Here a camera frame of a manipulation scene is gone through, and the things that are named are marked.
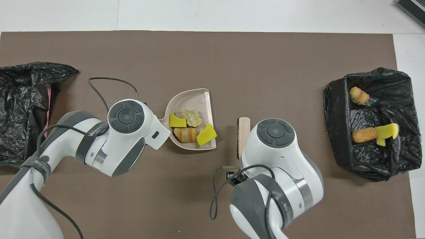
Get brown bread roll toy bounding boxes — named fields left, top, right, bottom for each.
left=352, top=127, right=378, bottom=144

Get pink plastic bin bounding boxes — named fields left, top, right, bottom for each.
left=43, top=83, right=53, bottom=138

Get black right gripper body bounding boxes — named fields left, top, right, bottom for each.
left=226, top=170, right=248, bottom=187

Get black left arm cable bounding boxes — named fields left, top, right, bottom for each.
left=30, top=77, right=140, bottom=239

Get dark grey ribbed box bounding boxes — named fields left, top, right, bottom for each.
left=396, top=0, right=425, bottom=28

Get pale food toy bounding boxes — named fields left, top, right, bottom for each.
left=180, top=109, right=203, bottom=128

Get crumpled black trash bag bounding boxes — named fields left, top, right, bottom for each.
left=0, top=62, right=79, bottom=168

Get beige hand brush black bristles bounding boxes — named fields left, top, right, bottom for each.
left=237, top=117, right=251, bottom=160

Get yellow sponge chunk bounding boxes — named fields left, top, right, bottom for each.
left=196, top=123, right=217, bottom=147

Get brown table mat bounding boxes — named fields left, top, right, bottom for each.
left=0, top=31, right=417, bottom=239

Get notched yellow sponge piece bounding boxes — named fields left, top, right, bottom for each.
left=376, top=123, right=399, bottom=147

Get small yellow sponge wedge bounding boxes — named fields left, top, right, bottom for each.
left=169, top=112, right=187, bottom=128

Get beige plastic dustpan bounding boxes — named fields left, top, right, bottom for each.
left=159, top=88, right=218, bottom=151

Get black bag lined bin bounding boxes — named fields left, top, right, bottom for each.
left=323, top=67, right=423, bottom=182

